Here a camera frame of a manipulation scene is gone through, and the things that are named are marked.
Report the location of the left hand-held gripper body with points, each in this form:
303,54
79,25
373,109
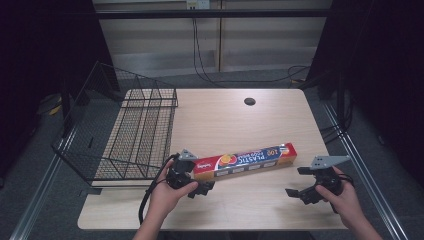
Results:
178,173

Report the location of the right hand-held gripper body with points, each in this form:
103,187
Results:
328,178

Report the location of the red and blue plastic wrap box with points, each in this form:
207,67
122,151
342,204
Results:
245,161

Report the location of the person's left hand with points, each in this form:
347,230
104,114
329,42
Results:
165,198

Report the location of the person's right hand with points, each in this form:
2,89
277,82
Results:
345,203

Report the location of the yellow and grey floor object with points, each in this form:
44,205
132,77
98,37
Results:
53,106

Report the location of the metal floor rail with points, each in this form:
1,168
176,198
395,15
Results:
363,170
40,186

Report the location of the white wall power outlet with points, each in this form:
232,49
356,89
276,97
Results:
198,4

